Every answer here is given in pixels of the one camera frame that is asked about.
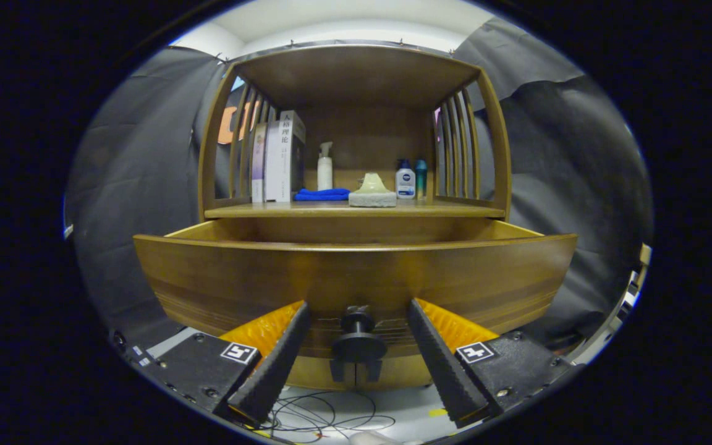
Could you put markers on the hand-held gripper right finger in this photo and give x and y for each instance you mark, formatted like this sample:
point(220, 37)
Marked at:
point(445, 371)

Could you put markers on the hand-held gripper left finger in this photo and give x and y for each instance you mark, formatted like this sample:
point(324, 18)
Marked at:
point(275, 368)

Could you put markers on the black drawer knob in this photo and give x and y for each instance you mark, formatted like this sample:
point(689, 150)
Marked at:
point(358, 346)

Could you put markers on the wooden drawer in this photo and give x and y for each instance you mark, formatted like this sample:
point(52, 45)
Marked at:
point(238, 278)

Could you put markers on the pale grey sponge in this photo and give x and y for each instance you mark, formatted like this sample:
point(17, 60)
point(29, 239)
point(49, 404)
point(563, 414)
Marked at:
point(372, 199)

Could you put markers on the wooden cabinet door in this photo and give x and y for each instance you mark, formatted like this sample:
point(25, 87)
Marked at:
point(405, 371)
point(313, 374)

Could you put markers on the wooden countertop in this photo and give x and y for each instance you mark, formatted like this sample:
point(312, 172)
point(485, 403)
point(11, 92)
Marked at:
point(306, 209)

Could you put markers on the wooden cabinet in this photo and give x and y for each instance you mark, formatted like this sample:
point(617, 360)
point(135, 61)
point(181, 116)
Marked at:
point(356, 74)

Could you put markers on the yellow floor tape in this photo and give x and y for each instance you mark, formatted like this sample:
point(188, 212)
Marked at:
point(437, 412)

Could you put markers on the blue folded cloth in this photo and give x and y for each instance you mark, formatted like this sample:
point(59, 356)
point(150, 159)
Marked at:
point(322, 194)

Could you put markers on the white lotion bottle blue cap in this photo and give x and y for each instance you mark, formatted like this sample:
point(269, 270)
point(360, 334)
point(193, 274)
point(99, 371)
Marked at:
point(405, 183)

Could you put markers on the teal slim bottle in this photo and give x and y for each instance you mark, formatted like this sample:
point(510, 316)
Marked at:
point(421, 179)

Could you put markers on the white pump bottle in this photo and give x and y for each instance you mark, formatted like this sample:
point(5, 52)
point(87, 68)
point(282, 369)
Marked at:
point(325, 173)

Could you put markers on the thick white book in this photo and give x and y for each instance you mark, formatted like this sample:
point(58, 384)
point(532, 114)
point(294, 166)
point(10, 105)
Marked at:
point(282, 161)

